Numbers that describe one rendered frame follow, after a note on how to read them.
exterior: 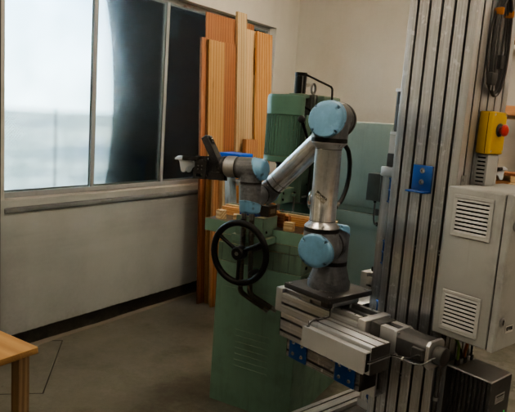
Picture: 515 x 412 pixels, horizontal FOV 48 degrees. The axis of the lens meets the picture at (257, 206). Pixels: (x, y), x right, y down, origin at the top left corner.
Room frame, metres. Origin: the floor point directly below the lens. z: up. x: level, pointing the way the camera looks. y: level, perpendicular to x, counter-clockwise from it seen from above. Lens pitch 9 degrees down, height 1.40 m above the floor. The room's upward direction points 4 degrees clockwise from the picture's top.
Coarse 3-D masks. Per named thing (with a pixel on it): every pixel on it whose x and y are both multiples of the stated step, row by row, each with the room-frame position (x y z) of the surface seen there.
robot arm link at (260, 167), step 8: (240, 160) 1.98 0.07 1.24; (248, 160) 1.97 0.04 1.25; (256, 160) 1.97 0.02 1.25; (264, 160) 1.97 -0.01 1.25; (240, 168) 1.97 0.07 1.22; (248, 168) 1.96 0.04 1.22; (256, 168) 1.95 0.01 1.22; (264, 168) 1.96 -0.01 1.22; (240, 176) 1.98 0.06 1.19; (248, 176) 1.96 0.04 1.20; (256, 176) 1.95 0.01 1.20; (264, 176) 1.96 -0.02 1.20
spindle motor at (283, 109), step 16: (272, 96) 2.69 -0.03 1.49; (288, 96) 2.66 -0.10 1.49; (304, 96) 2.72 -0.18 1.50; (272, 112) 2.69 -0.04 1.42; (288, 112) 2.66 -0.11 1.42; (304, 112) 2.73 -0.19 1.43; (272, 128) 2.69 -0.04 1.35; (288, 128) 2.66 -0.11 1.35; (272, 144) 2.68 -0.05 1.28; (288, 144) 2.67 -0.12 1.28; (272, 160) 2.67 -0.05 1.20
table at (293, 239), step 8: (232, 216) 2.84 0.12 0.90; (208, 224) 2.74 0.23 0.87; (216, 224) 2.72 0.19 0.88; (224, 232) 2.70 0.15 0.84; (232, 232) 2.67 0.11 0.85; (280, 232) 2.55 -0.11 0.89; (288, 232) 2.54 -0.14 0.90; (296, 232) 2.54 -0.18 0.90; (248, 240) 2.52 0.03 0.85; (256, 240) 2.50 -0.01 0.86; (272, 240) 2.53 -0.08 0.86; (280, 240) 2.55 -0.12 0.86; (288, 240) 2.53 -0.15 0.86; (296, 240) 2.52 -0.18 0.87
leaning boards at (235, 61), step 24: (216, 24) 4.35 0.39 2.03; (240, 24) 4.54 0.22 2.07; (216, 48) 4.26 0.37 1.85; (240, 48) 4.53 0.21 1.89; (264, 48) 4.78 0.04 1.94; (216, 72) 4.26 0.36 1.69; (240, 72) 4.53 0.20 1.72; (264, 72) 4.78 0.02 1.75; (216, 96) 4.26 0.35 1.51; (240, 96) 4.53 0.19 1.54; (264, 96) 4.78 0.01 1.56; (216, 120) 4.25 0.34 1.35; (240, 120) 4.52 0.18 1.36; (264, 120) 4.78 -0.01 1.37; (216, 144) 4.25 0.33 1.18; (240, 144) 4.52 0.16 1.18; (264, 144) 4.78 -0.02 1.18; (216, 192) 4.10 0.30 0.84
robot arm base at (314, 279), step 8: (336, 264) 1.95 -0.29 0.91; (344, 264) 1.97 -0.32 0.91; (312, 272) 1.99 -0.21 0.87; (320, 272) 1.96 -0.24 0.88; (328, 272) 1.95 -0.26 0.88; (336, 272) 1.95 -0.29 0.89; (344, 272) 1.97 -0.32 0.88; (312, 280) 1.97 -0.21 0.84; (320, 280) 1.95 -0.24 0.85; (328, 280) 1.95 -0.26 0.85; (336, 280) 1.94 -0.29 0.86; (344, 280) 1.96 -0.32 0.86; (312, 288) 1.96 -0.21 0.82; (320, 288) 1.94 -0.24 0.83; (328, 288) 1.93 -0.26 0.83; (336, 288) 1.93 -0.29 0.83; (344, 288) 1.95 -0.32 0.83
